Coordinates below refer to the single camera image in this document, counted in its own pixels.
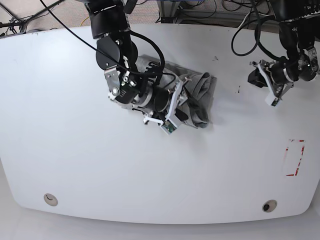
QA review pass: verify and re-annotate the wrist camera image-right arm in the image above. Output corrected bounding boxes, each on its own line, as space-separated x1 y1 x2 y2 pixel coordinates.
265 94 281 107

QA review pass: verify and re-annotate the grey T-shirt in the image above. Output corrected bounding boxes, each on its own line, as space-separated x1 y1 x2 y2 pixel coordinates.
133 62 217 129

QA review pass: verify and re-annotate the wrist camera image-left arm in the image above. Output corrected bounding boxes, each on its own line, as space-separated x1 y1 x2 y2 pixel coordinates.
159 118 182 135

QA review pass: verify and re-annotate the black cylinder object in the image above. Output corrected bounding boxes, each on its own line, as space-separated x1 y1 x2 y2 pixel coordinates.
123 0 138 15

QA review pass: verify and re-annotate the black cable loop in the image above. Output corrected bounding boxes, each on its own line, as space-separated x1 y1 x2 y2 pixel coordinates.
230 0 263 57
39 0 177 88

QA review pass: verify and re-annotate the left table cable grommet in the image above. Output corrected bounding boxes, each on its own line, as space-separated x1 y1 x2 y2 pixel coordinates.
43 193 58 207

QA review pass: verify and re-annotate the red tape rectangle marker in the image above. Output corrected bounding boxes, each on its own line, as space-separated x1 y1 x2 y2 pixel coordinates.
283 139 306 177

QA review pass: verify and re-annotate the right table cable grommet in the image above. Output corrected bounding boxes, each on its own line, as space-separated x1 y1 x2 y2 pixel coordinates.
262 199 278 213

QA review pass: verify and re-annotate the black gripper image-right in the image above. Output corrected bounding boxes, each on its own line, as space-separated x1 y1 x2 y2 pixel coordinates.
247 61 292 88

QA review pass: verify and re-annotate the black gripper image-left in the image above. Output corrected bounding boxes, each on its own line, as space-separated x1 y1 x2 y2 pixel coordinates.
148 86 189 122

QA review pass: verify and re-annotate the table cable grommet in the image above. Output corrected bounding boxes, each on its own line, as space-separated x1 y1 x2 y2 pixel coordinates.
262 199 278 213
43 193 58 207

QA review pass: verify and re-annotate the black cable loop right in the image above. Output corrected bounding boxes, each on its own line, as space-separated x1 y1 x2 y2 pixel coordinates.
230 0 263 57

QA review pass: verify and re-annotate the black cable loop left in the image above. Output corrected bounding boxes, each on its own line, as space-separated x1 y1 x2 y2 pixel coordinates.
39 0 177 88

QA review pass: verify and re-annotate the aluminium frame with cables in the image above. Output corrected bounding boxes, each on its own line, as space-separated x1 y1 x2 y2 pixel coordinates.
156 0 273 28

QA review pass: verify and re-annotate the black tripod stand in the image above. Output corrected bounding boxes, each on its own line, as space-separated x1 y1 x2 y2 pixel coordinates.
0 0 64 39

